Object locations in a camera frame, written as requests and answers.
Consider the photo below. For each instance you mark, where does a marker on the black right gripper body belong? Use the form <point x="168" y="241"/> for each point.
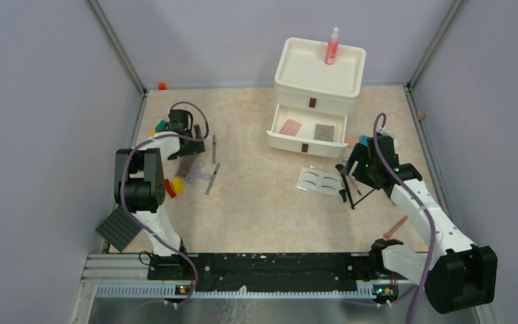
<point x="365" y="173"/>

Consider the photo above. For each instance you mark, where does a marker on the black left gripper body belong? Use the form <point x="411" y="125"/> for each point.
<point x="193" y="147"/>

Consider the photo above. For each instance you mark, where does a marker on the grey eyeshadow palette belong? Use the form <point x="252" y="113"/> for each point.
<point x="324" y="133"/>

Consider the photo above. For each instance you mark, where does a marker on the white drawer organizer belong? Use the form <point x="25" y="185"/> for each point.
<point x="312" y="92"/>

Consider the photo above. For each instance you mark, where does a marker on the pink rectangular sponge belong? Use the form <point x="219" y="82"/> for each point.
<point x="290" y="128"/>

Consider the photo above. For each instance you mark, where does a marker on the pink spray bottle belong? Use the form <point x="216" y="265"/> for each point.
<point x="332" y="47"/>

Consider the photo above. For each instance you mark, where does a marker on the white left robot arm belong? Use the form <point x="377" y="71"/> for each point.
<point x="140" y="185"/>

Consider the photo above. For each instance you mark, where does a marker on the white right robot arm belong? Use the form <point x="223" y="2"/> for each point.
<point x="455" y="273"/>

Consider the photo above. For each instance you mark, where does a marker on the round peach makeup puff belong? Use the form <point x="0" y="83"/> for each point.
<point x="352" y="139"/>

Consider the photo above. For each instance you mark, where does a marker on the black makeup brush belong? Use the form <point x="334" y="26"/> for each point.
<point x="339" y="168"/>

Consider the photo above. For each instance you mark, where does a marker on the blue toy cube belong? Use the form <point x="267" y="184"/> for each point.
<point x="364" y="140"/>

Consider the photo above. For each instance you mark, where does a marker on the teal toy block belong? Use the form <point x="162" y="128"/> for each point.
<point x="161" y="126"/>

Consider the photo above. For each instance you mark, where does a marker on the thin brown brush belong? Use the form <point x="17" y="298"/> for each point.
<point x="354" y="184"/>

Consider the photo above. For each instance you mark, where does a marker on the thin black eyeliner brush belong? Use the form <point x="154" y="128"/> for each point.
<point x="363" y="198"/>

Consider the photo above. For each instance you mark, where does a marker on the eyebrow stencil sheet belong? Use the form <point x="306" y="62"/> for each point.
<point x="319" y="181"/>

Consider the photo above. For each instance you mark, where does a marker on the red yellow toy block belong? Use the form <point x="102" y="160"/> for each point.
<point x="173" y="186"/>

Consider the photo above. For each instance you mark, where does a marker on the coral pink pencil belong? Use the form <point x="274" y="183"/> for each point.
<point x="389" y="234"/>

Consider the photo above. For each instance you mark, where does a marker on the dark grey building baseplate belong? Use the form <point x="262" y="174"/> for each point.
<point x="118" y="229"/>

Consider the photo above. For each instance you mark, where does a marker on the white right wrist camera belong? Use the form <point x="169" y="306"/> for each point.
<point x="383" y="132"/>

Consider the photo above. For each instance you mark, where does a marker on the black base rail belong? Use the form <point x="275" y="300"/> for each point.
<point x="270" y="272"/>

